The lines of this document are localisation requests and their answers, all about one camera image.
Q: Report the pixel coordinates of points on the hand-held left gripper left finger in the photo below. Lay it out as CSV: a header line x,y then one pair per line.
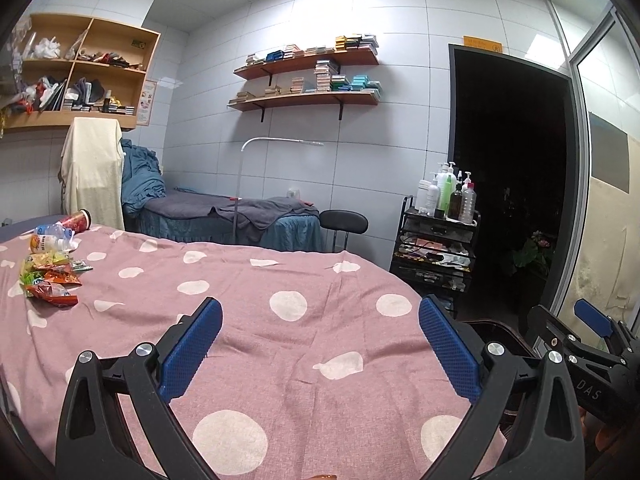
x,y
192,347

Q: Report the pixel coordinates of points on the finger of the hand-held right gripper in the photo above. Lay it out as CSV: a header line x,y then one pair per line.
x,y
550,330
592,317

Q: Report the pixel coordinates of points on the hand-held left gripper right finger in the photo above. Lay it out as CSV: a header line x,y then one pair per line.
x,y
450,350

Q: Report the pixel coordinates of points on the potted plant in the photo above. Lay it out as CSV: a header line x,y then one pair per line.
x,y
532,255

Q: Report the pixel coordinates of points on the pink polka-dot blanket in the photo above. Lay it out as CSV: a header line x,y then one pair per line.
x,y
300,360

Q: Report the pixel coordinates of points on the black drawer trolley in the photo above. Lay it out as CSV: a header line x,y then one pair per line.
x,y
435,230

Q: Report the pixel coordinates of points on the brown bottle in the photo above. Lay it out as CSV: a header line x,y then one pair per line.
x,y
455,202

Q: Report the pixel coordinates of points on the teal skirted massage bed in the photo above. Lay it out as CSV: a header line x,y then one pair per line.
x,y
295,235

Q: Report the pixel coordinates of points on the grey blanket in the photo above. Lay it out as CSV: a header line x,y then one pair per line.
x,y
260,210

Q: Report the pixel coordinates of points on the pile of colourful snack packets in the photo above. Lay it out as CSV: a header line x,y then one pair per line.
x,y
50,290

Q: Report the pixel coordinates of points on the white jar bottle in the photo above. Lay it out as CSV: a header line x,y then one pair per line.
x,y
425,197

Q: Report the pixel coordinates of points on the aluminium glass partition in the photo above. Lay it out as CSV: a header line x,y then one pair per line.
x,y
582,160

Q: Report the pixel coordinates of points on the white pump bottle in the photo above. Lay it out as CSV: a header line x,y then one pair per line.
x,y
441,190

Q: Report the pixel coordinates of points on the black stool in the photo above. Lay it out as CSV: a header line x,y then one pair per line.
x,y
342,220

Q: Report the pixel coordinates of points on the red paper cup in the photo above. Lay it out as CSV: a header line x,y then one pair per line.
x,y
77,221

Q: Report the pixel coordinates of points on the blue bedding pile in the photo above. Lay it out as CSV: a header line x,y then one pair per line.
x,y
142,180

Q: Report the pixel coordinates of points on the clear bottle orange label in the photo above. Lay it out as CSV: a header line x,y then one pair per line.
x,y
47,242

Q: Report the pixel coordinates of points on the cream towel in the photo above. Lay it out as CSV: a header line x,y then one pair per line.
x,y
92,175

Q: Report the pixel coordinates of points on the white arched floor lamp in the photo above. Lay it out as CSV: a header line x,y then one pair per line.
x,y
280,140

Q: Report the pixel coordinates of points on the row of small flat boxes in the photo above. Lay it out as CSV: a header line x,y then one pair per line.
x,y
100,109

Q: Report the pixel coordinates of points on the wooden cubby shelf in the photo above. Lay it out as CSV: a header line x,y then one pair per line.
x,y
75,119

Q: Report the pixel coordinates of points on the yellow door sign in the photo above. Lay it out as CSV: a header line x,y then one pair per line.
x,y
482,43

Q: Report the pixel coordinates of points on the white plastic bag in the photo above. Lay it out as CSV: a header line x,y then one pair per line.
x,y
47,47

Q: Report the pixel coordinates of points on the pink wall poster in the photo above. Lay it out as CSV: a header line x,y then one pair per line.
x,y
148,102

